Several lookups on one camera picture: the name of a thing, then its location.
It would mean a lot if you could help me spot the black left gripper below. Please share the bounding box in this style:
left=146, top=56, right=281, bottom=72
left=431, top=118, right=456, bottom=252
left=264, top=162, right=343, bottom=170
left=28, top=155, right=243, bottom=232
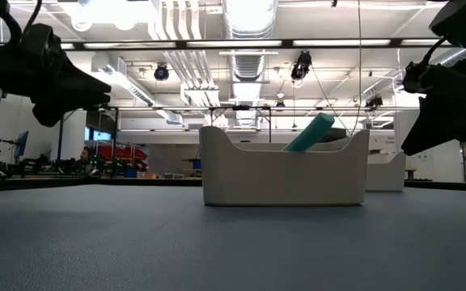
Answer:
left=0, top=40, right=112, bottom=128

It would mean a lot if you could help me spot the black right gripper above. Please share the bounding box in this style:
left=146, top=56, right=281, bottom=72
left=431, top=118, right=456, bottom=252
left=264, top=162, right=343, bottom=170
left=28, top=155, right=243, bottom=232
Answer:
left=400, top=52, right=466, bottom=157

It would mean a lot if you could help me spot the teal handle spoon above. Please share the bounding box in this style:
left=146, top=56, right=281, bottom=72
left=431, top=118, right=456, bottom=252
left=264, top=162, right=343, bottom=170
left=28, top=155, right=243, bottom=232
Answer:
left=282, top=112, right=337, bottom=154

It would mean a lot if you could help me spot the person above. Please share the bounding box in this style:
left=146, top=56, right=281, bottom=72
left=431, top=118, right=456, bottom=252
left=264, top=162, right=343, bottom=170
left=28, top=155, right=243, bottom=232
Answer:
left=78, top=145, right=94, bottom=164

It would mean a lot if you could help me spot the long ceiling light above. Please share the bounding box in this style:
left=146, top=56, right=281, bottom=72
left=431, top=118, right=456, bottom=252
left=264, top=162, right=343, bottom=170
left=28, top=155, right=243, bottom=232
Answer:
left=97, top=63, right=157, bottom=107

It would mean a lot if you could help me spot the white plastic bin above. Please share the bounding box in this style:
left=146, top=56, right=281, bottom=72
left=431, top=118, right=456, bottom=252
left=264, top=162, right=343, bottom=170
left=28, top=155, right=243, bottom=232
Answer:
left=364, top=151, right=408, bottom=192

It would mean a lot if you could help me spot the background monitor blue screen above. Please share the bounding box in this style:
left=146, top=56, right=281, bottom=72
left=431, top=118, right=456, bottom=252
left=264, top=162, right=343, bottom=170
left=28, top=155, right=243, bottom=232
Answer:
left=13, top=129, right=30, bottom=161

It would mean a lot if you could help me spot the red background banner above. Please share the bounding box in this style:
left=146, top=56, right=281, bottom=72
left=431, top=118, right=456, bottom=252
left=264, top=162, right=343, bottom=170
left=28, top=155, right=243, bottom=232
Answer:
left=95, top=142, right=150, bottom=170

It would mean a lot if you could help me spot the black background monitor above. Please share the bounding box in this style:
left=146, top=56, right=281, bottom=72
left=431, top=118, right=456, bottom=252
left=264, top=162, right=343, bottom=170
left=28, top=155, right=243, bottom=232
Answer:
left=330, top=128, right=354, bottom=143

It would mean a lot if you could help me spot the black overhead beam with lights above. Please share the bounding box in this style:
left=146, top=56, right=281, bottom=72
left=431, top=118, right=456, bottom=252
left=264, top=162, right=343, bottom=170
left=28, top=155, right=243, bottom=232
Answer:
left=54, top=37, right=444, bottom=53

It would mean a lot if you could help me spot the beige plastic bin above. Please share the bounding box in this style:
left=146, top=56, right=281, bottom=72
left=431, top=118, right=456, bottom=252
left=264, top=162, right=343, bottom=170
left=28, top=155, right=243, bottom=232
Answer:
left=199, top=125, right=371, bottom=208

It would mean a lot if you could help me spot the blue table mat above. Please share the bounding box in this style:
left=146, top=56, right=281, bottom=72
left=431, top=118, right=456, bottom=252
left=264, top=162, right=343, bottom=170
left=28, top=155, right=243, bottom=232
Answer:
left=0, top=184, right=466, bottom=291

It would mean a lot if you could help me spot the black background rig frame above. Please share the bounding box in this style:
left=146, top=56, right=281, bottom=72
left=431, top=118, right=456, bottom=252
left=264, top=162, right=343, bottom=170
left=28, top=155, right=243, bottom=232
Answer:
left=54, top=103, right=275, bottom=179

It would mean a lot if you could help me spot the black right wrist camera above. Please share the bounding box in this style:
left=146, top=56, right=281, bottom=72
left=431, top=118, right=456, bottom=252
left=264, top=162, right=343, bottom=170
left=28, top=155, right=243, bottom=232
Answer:
left=401, top=60, right=434, bottom=95

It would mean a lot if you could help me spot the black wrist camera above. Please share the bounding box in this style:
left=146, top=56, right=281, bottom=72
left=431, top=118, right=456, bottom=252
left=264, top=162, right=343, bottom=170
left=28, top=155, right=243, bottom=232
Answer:
left=401, top=60, right=434, bottom=95
left=21, top=23, right=63, bottom=57

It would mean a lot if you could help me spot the black hanging camera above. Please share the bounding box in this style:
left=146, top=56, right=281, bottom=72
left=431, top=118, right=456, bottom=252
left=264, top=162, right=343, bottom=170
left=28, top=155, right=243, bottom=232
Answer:
left=364, top=95, right=384, bottom=111
left=153, top=63, right=171, bottom=82

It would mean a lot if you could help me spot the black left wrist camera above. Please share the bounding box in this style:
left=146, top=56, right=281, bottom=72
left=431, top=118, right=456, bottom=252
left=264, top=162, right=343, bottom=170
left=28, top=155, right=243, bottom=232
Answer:
left=21, top=23, right=63, bottom=57

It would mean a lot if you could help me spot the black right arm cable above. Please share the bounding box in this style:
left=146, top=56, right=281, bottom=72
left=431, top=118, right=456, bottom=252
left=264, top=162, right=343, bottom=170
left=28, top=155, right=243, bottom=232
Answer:
left=418, top=38, right=449, bottom=70

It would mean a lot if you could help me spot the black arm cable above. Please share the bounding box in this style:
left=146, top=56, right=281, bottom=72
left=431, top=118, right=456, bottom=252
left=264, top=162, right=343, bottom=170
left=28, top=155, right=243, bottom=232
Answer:
left=0, top=0, right=43, bottom=48
left=418, top=38, right=449, bottom=70

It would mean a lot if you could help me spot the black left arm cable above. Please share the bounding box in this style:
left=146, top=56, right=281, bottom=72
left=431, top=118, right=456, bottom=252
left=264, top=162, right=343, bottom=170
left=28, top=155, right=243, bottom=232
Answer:
left=0, top=0, right=43, bottom=48

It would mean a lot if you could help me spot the black overhead rig camera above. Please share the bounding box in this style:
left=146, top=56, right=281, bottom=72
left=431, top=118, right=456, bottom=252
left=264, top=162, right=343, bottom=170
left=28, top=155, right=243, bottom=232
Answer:
left=290, top=50, right=313, bottom=81

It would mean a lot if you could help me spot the silver ventilation duct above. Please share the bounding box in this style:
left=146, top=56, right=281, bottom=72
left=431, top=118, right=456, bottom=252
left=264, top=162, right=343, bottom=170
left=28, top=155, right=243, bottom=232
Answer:
left=221, top=0, right=279, bottom=127

